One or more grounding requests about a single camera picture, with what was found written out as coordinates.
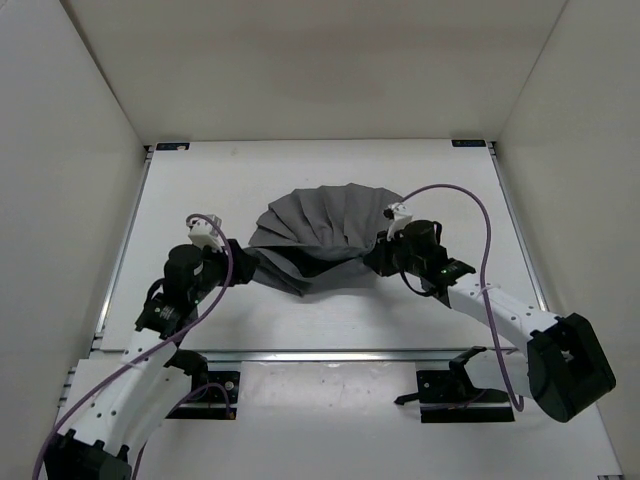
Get blue corner label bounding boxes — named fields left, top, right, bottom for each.
left=155, top=142, right=190, bottom=151
left=451, top=139, right=487, bottom=148

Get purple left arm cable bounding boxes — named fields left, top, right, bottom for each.
left=32, top=213, right=236, bottom=480

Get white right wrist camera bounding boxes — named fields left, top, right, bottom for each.
left=383, top=202, right=413, bottom=241

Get grey pleated skirt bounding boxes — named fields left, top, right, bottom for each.
left=245, top=183, right=401, bottom=297

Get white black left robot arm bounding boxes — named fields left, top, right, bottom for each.
left=38, top=240, right=258, bottom=479

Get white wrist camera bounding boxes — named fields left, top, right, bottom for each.
left=186, top=214, right=223, bottom=252
left=383, top=202, right=413, bottom=241

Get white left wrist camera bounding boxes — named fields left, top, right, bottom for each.
left=186, top=214, right=223, bottom=252

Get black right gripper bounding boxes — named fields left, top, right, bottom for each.
left=363, top=229, right=424, bottom=279

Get blue right corner label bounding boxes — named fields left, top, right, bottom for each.
left=451, top=139, right=487, bottom=148

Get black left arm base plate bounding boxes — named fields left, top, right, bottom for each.
left=167, top=350, right=241, bottom=421

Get blue left corner label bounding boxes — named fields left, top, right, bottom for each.
left=155, top=142, right=190, bottom=151

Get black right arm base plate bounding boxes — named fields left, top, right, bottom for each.
left=394, top=346, right=515, bottom=423

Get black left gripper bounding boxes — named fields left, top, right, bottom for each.
left=194, top=233, right=262, bottom=296

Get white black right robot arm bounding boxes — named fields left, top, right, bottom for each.
left=364, top=220, right=616, bottom=423

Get aluminium table frame rail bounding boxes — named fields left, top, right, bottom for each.
left=93, top=140, right=546, bottom=362

